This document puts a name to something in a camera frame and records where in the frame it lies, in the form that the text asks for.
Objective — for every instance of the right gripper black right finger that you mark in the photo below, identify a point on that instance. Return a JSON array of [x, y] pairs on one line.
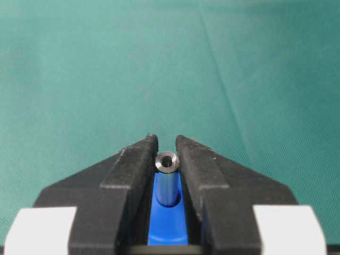
[[219, 195]]

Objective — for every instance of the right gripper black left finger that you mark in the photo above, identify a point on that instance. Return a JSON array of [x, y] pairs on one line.
[[113, 200]]

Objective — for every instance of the small metal shaft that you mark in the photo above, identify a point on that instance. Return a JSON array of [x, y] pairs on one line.
[[167, 192]]

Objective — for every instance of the blue plastic gear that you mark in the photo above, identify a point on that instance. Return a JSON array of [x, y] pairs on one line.
[[167, 225]]

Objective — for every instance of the green cloth mat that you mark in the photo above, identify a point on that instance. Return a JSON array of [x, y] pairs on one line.
[[256, 81]]

